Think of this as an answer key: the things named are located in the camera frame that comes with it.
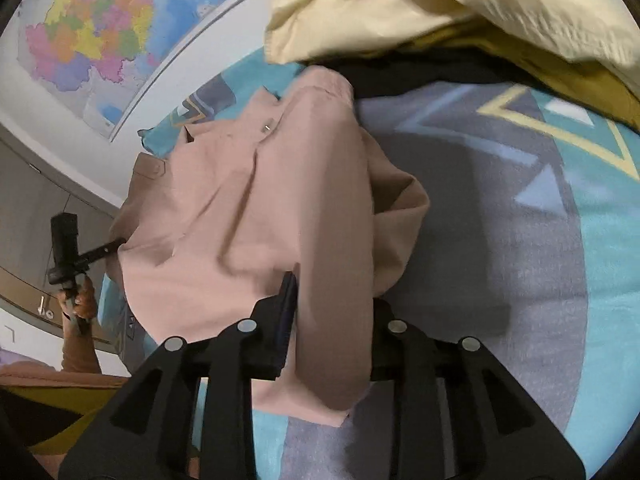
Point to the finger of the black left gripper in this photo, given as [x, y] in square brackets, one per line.
[102, 252]

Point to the pale yellow garment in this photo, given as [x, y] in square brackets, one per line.
[576, 30]

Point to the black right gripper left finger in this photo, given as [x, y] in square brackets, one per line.
[187, 412]

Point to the colourful wall map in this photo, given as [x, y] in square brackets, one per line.
[95, 56]

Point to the person's left hand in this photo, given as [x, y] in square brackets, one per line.
[82, 305]

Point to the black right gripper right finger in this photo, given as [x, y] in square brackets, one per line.
[458, 413]

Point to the blue grey patterned bedsheet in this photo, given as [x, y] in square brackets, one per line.
[530, 244]

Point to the grey wooden door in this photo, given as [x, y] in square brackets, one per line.
[28, 201]

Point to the pink zippered jacket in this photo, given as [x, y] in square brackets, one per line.
[294, 184]

